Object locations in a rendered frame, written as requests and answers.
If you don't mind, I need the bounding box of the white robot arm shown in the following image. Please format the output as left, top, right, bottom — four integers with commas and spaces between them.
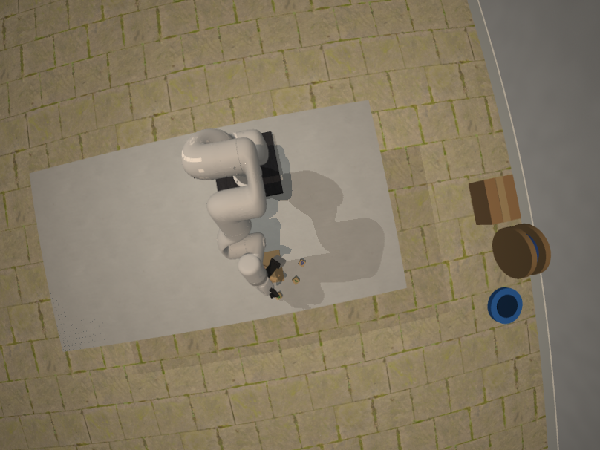
181, 128, 286, 286

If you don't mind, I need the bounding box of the brown flat mat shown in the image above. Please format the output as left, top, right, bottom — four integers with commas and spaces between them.
263, 250, 284, 283

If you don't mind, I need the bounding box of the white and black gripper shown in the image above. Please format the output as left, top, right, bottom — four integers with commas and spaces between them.
254, 275, 279, 298

